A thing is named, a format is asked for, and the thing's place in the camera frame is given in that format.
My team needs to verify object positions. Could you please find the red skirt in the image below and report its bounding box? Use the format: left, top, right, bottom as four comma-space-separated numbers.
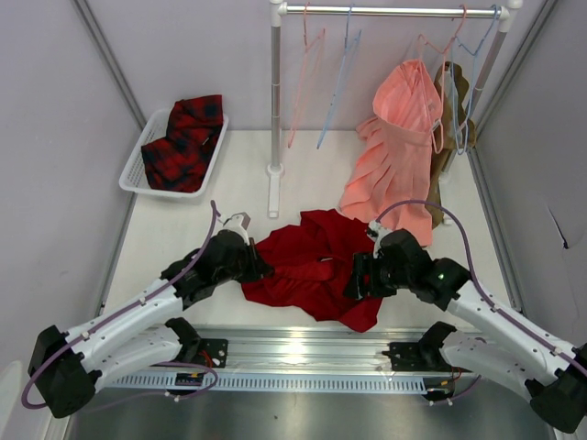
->
241, 209, 382, 333

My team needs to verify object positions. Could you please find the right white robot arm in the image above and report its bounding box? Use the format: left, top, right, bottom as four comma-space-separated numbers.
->
345, 223, 586, 434

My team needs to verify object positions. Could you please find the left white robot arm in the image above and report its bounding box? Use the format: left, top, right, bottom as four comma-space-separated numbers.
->
20, 229, 274, 418

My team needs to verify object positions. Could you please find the pink pleated skirt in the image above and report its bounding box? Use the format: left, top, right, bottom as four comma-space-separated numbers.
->
338, 60, 443, 247

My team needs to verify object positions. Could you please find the empty pink hanger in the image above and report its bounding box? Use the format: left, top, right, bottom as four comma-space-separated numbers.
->
287, 2, 326, 149

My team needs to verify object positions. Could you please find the red black plaid garment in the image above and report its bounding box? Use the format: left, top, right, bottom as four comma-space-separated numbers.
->
140, 94, 225, 193

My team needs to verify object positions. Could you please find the white plastic basket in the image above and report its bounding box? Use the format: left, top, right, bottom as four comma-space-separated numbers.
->
118, 108, 230, 200

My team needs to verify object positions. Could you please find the brown garment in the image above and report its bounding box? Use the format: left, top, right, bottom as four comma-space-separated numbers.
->
426, 61, 477, 228

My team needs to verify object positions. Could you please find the white metal clothes rack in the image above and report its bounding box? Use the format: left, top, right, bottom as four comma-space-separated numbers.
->
267, 1, 524, 219

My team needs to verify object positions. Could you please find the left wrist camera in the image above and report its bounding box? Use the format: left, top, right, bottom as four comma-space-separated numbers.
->
222, 212, 250, 242

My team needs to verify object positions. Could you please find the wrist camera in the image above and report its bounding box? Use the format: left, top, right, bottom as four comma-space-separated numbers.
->
222, 212, 250, 242
366, 220, 391, 251

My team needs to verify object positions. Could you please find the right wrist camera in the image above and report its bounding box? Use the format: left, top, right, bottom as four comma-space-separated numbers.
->
366, 220, 391, 251

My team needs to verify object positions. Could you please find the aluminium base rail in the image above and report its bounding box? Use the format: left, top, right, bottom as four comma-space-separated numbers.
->
61, 323, 561, 377

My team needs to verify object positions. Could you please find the white slotted cable duct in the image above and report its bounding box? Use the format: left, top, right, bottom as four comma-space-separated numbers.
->
109, 370, 427, 395

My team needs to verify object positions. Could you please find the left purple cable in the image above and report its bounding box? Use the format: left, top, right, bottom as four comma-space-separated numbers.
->
22, 199, 222, 410

